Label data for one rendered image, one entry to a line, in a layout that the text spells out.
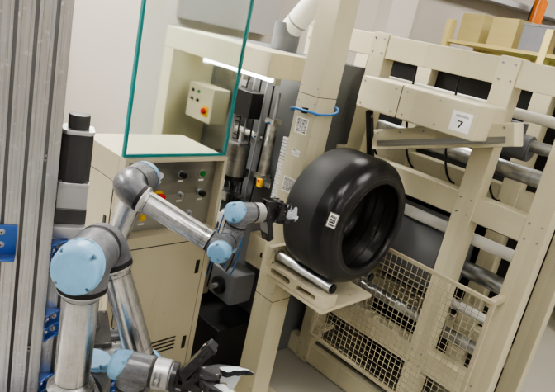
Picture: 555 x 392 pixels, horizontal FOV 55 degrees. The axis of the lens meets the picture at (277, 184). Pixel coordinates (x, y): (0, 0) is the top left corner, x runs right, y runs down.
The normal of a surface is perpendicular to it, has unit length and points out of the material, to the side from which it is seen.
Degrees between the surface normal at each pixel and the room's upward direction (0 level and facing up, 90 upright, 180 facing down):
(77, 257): 83
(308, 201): 73
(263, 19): 90
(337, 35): 90
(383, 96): 90
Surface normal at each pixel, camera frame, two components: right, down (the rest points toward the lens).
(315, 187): -0.52, -0.41
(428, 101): -0.71, 0.05
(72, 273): -0.04, 0.14
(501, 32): -0.89, -0.06
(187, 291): 0.68, 0.33
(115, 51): 0.36, 0.33
